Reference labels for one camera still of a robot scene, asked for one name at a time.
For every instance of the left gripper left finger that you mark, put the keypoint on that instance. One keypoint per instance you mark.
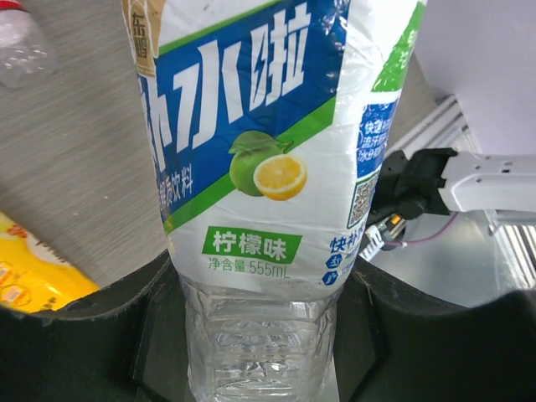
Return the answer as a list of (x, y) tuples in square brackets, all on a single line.
[(125, 342)]

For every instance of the red cap clear bottle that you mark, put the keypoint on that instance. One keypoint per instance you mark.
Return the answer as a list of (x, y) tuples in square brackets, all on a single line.
[(26, 55)]

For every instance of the clear bottle blue green label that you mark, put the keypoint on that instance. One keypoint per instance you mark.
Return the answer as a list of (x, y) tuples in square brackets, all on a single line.
[(268, 122)]

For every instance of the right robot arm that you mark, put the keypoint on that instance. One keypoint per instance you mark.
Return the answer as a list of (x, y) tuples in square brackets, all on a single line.
[(443, 181)]

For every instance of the yellow label bottle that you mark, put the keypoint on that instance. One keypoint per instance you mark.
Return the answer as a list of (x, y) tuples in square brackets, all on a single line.
[(34, 277)]

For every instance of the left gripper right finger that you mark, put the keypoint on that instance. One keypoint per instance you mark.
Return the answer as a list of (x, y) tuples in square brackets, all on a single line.
[(396, 343)]

